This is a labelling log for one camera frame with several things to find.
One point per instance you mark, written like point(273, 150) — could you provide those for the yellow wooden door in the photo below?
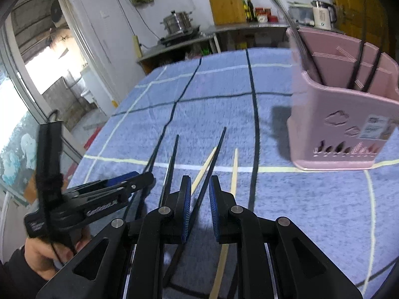
point(352, 3)

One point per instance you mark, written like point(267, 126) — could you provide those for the pink plastic utensil basket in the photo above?
point(330, 115)

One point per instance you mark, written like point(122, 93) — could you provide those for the steel steamer pot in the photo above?
point(177, 21)

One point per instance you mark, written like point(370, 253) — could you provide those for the white electric kettle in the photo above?
point(322, 15)

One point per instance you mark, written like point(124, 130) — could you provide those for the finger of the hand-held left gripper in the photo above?
point(121, 178)
point(140, 182)

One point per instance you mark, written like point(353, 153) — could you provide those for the outdoor air conditioner unit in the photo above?
point(56, 12)

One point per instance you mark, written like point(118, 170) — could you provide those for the low steel counter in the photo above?
point(174, 51)

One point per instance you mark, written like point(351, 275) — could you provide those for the black chopstick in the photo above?
point(171, 168)
point(212, 162)
point(358, 56)
point(375, 68)
point(157, 149)
point(311, 64)

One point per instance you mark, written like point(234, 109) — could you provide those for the wooden cutting board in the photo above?
point(226, 4)

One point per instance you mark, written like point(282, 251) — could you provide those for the white wall switch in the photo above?
point(105, 14)

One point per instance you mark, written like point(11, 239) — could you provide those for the person's left forearm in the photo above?
point(15, 277)

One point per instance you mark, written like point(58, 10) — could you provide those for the grey plastic container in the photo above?
point(300, 14)

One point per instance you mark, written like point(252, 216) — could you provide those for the dark sauce bottle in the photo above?
point(250, 9)
point(245, 9)

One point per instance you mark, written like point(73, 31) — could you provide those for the person's left hand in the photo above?
point(37, 252)

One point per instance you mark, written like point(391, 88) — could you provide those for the steel kitchen table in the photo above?
point(249, 28)

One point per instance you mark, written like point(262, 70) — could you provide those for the black tabletop stove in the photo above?
point(179, 35)

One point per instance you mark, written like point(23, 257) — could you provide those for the red lidded jar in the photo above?
point(260, 15)
point(268, 12)

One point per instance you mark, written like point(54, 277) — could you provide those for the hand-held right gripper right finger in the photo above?
point(215, 215)

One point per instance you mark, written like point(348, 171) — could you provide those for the glass sliding door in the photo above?
point(15, 115)

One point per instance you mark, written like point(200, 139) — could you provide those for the white washing machine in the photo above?
point(89, 82)

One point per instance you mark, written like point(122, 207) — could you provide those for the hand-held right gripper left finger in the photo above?
point(186, 218)

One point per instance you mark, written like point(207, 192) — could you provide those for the yellowed power strip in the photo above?
point(136, 46)

